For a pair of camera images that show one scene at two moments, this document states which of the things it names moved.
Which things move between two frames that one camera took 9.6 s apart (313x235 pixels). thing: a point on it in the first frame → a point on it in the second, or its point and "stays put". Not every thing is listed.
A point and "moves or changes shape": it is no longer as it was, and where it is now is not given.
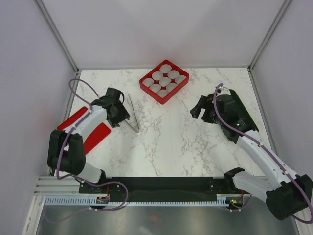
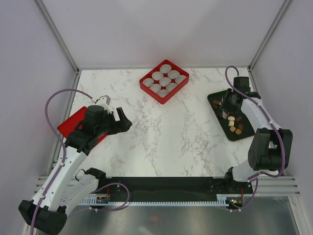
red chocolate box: (164, 81) stays put
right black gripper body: (212, 112) → (228, 105)
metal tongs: (128, 122) moves or changes shape
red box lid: (98, 135) stays put
